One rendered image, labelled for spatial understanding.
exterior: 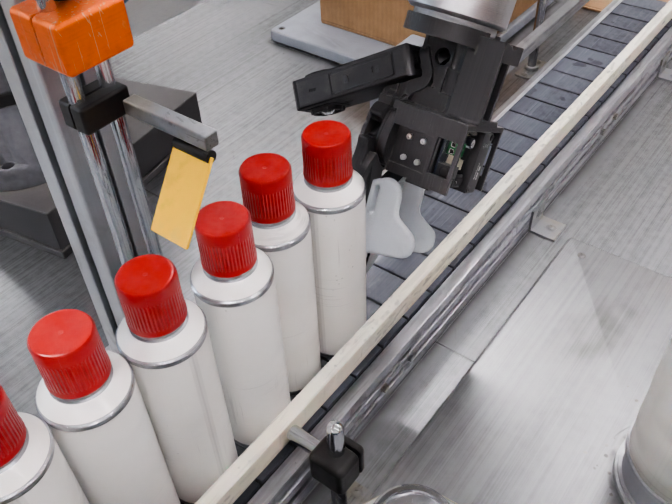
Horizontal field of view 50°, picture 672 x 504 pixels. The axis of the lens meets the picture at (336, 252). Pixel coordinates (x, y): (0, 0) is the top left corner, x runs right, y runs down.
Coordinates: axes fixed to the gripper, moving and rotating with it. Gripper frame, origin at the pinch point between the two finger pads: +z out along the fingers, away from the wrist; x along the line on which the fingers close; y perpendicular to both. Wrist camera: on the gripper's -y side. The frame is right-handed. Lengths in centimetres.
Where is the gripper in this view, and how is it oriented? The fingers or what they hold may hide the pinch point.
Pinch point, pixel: (355, 259)
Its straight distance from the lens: 60.6
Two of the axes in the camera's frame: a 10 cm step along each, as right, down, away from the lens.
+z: -2.7, 9.1, 3.1
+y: 8.0, 3.9, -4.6
